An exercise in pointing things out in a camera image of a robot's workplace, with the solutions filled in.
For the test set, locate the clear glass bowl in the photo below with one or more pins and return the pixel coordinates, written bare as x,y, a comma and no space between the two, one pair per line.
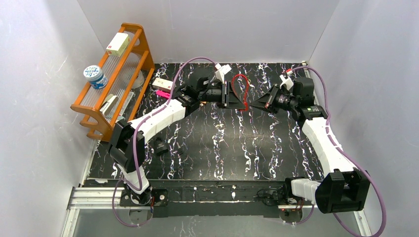
139,81

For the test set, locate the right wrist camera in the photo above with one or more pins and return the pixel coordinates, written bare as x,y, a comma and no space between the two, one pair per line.
286,80

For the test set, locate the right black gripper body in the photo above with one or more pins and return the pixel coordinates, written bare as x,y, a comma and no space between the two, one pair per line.
271,99

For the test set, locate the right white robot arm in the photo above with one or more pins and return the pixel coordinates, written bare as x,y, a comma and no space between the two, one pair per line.
344,187

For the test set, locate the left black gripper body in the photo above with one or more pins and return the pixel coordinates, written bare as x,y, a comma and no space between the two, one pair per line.
224,95

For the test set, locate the blue white round jar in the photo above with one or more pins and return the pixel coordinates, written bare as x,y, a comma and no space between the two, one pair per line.
95,76

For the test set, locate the white stapler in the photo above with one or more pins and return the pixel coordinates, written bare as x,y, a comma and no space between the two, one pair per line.
108,104

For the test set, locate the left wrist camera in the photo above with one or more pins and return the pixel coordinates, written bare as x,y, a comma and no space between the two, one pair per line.
221,71

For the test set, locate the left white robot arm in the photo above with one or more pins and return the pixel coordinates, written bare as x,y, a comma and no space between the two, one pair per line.
129,138

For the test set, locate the orange wooden shelf rack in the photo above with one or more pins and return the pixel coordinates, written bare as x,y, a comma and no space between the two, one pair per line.
121,73

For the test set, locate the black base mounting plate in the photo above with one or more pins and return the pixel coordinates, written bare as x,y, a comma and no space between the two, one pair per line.
233,200

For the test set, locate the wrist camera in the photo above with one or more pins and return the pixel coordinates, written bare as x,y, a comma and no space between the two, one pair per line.
221,71
286,80

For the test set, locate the black padlock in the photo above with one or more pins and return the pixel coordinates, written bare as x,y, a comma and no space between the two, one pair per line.
160,146

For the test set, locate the pink plastic tool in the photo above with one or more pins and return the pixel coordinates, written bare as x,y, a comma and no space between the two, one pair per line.
163,94

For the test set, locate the white green box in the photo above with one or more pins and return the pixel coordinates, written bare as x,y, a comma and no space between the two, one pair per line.
118,44

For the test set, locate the small white cardboard box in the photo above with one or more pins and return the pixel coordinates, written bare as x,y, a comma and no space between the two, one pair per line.
162,84

